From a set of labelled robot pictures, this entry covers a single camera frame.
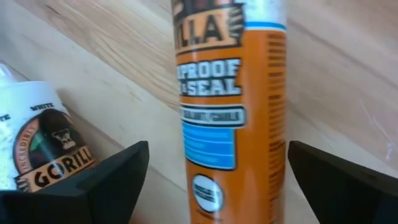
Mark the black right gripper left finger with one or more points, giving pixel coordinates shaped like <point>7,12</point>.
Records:
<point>77,202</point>

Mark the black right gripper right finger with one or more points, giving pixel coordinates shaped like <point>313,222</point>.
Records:
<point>348,193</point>

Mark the white Gorilla sealant tube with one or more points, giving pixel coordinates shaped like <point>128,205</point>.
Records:
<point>37,133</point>

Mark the orange Gorilla sealant tube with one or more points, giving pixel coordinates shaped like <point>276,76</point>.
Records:
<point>248,124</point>

